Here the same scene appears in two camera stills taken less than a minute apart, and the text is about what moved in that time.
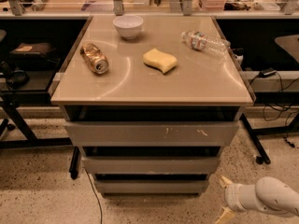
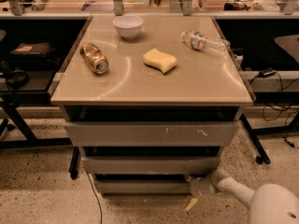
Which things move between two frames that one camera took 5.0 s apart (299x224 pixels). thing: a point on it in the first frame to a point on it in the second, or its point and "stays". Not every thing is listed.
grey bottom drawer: [151, 187] stays
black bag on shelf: [40, 49] stays
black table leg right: [263, 155] stays
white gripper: [231, 195] to [199, 186]
